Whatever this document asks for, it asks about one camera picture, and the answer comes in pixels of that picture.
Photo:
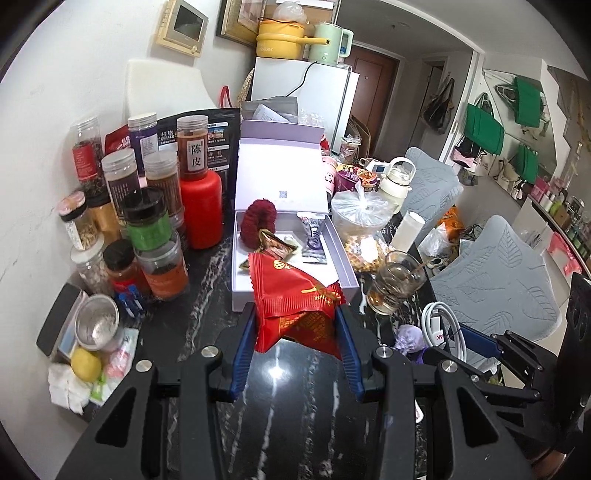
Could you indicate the glass mug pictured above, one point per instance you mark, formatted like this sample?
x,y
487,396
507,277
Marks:
x,y
397,281

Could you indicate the white cylinder tube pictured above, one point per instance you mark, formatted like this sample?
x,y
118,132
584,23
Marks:
x,y
406,230

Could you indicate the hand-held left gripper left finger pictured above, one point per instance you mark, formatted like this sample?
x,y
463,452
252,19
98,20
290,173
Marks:
x,y
242,353

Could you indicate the grey leaf-pattern chair cover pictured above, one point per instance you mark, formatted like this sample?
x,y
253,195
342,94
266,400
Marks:
x,y
434,180
498,272

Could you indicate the green tote bag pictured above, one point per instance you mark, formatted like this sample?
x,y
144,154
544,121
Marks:
x,y
485,127
528,101

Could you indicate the brown jar dark label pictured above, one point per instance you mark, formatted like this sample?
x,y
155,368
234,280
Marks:
x,y
121,182

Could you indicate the clear jar pale contents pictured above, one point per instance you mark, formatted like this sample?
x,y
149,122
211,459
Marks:
x,y
90,270

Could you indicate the cream water bottle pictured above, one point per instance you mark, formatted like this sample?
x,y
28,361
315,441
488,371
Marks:
x,y
397,180

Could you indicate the orange snack bag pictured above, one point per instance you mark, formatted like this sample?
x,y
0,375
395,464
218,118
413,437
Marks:
x,y
451,219

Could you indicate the red snack packet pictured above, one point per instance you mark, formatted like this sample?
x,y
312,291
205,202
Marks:
x,y
291,295

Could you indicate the brown door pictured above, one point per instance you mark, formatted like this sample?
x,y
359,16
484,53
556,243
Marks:
x,y
376,92

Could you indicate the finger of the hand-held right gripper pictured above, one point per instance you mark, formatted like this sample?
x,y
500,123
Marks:
x,y
512,396
480,340

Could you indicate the yellow lemon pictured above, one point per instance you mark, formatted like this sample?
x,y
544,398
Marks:
x,y
86,364

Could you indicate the lavender sachet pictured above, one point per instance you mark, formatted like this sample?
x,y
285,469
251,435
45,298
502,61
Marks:
x,y
408,341

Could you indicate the green label black lid jar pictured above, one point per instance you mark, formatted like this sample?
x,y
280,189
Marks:
x,y
147,221

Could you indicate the small red spice bottle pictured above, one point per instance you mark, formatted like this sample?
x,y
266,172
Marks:
x,y
122,267

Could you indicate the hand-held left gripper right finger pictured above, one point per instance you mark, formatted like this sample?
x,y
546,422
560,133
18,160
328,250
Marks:
x,y
349,357

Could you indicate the small jar pink lid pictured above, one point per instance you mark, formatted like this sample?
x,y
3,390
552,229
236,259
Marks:
x,y
76,219

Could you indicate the steel cup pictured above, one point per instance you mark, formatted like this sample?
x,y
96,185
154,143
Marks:
x,y
97,323

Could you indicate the pink plastic stool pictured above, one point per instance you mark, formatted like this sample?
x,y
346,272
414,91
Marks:
x,y
563,251

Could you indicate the dark hanging handbag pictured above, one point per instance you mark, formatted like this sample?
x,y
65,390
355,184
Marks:
x,y
438,110

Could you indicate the dried flower jar red label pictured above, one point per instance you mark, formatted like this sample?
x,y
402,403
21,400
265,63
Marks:
x,y
87,152

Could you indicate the container under clear plastic bag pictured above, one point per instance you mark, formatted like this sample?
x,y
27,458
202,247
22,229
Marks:
x,y
362,210

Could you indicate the gold picture frame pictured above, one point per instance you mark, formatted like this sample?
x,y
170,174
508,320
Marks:
x,y
238,21

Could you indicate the black printed pouch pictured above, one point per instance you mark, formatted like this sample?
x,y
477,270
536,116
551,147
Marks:
x,y
226,143

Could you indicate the white foam board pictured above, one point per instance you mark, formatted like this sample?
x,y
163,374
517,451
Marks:
x,y
161,87

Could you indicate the brown gold candy packet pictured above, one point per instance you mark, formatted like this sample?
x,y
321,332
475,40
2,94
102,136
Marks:
x,y
277,247

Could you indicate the brown jar clear lid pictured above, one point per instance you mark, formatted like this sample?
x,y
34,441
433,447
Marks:
x,y
164,180

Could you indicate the black kitchen scale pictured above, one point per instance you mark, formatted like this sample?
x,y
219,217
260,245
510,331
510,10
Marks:
x,y
57,318

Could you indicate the lavender gift box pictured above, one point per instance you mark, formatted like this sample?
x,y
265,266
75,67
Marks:
x,y
277,166

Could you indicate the yellow electric cooking pot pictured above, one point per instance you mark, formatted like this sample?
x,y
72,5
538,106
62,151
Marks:
x,y
279,41

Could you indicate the purple snack tub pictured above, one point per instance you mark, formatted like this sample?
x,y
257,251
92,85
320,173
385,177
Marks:
x,y
353,180

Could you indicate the white digital timer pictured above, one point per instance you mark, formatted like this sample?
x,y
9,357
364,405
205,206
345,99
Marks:
x,y
375,167

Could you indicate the orange label clear jar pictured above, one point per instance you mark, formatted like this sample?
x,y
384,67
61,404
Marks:
x,y
164,272

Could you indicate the grey lid jar purple label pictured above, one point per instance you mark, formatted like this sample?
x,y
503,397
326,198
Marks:
x,y
144,138

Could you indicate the blue small packet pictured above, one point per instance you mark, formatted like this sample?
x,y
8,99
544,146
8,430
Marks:
x,y
128,300

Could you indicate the pale green electric kettle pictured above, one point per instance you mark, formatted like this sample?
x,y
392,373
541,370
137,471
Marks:
x,y
328,44

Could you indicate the white mini fridge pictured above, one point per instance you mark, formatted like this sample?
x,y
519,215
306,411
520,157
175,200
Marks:
x,y
277,81

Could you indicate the amber jar black lid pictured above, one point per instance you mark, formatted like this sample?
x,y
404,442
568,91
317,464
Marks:
x,y
105,217

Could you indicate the red fluffy scrunchie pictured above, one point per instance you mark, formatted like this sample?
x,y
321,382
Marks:
x,y
256,221

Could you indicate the orange peel jar white label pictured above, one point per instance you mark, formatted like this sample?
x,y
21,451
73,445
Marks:
x,y
193,147

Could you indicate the crumpled white tissue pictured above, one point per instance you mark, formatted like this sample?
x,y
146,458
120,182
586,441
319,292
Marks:
x,y
67,390

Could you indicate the pink patterned cup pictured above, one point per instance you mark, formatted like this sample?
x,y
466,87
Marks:
x,y
328,177

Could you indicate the red plastic bottle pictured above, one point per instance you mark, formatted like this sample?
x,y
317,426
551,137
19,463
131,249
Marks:
x,y
201,212

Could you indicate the purple striped snack packet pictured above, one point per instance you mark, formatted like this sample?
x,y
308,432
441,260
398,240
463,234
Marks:
x,y
314,240

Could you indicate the bag of waffle snacks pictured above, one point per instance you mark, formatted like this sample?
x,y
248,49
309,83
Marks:
x,y
364,251

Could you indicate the pink white candy wrapper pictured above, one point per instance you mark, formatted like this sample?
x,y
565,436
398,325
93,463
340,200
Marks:
x,y
119,360

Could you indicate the red foil pouch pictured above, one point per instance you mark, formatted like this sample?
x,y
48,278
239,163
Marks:
x,y
117,138

